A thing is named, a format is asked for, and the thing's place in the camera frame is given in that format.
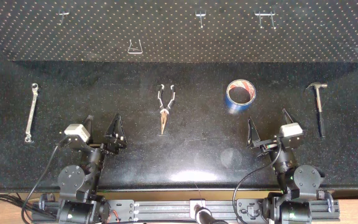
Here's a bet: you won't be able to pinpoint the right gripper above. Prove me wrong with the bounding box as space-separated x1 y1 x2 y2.
246 108 306 157

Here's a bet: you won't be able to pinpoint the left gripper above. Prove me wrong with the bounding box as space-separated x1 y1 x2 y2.
59 113 128 155

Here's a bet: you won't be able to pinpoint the roll of blue tape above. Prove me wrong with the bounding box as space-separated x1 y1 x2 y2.
224 78 257 114

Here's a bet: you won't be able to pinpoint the hammer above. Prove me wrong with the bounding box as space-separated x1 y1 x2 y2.
305 82 328 139

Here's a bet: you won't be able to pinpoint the pliers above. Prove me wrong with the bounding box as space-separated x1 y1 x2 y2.
157 83 177 136

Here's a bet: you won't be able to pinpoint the wrench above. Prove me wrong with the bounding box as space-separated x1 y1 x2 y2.
24 82 40 144

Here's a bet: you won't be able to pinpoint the black pegboard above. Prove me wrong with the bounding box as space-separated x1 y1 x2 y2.
0 0 358 63

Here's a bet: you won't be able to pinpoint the metal hook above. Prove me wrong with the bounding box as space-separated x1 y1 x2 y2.
254 10 277 30
127 39 144 55
195 10 207 29
57 8 70 26

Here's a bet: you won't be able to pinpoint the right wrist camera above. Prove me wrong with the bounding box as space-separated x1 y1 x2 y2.
278 122 305 139

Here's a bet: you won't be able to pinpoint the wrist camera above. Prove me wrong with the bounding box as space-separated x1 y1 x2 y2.
63 123 91 144
278 122 305 139

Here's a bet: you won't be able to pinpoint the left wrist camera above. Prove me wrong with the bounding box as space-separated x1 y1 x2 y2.
63 123 91 144

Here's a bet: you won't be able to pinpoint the mounting rail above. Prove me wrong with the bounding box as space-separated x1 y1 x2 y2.
31 192 341 224

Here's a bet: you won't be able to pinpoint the black cable bundle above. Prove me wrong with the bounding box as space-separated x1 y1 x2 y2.
0 192 58 222

